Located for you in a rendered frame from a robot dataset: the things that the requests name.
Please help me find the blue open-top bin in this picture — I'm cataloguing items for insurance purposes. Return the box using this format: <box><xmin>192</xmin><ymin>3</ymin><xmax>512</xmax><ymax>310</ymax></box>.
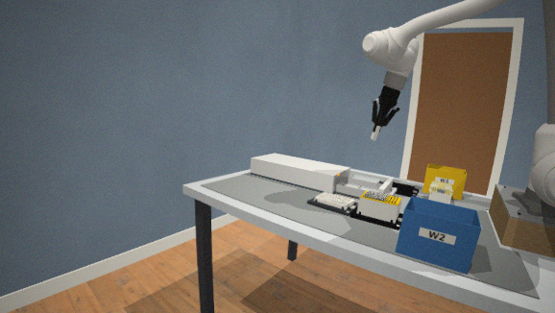
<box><xmin>395</xmin><ymin>196</ymin><xmax>482</xmax><ymax>274</ymax></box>

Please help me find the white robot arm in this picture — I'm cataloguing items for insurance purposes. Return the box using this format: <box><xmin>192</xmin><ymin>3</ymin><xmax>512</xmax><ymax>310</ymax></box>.
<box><xmin>362</xmin><ymin>0</ymin><xmax>555</xmax><ymax>219</ymax></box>

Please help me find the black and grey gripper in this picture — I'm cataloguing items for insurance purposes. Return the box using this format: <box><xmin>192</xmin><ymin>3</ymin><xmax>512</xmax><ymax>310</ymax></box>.
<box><xmin>371</xmin><ymin>85</ymin><xmax>400</xmax><ymax>140</ymax></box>

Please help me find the yellow open-top bin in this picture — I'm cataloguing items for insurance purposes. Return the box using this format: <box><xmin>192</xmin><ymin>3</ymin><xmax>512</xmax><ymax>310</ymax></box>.
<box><xmin>422</xmin><ymin>163</ymin><xmax>467</xmax><ymax>200</ymax></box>

